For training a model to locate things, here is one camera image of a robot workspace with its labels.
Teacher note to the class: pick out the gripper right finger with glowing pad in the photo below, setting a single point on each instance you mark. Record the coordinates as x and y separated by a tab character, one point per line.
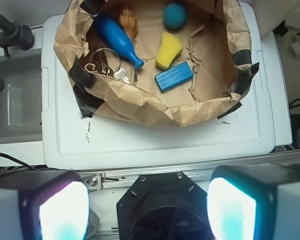
254	202

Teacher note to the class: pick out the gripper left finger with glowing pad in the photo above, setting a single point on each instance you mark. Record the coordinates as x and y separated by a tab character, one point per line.
43	205

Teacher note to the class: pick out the teal blue ball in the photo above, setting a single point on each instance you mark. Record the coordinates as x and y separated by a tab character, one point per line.
174	16

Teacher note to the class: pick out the white plastic bin lid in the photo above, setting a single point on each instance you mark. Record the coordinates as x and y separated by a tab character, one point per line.
100	143

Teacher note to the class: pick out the clear plastic container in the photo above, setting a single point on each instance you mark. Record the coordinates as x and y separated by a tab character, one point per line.
21	98

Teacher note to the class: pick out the blue rectangular block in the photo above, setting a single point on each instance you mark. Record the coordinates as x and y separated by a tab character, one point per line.
174	76

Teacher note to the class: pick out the white power adapter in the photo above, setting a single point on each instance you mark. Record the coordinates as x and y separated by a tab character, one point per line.
294	48

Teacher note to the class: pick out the brown crumpled paper bag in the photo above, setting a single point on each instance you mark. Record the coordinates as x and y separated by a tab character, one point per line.
216	43

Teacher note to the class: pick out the yellow sponge wedge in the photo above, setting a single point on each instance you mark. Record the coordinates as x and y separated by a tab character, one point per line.
171	46

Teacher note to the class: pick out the blue plastic bowling pin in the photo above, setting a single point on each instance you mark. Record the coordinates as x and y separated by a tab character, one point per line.
116	39

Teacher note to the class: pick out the wooden spiral shell toy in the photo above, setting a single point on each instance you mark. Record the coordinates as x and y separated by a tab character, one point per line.
128	23

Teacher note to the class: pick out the aluminium rail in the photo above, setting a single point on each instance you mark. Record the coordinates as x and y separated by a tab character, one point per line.
125	177

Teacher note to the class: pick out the black octagonal mount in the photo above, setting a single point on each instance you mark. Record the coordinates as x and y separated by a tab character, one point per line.
164	206

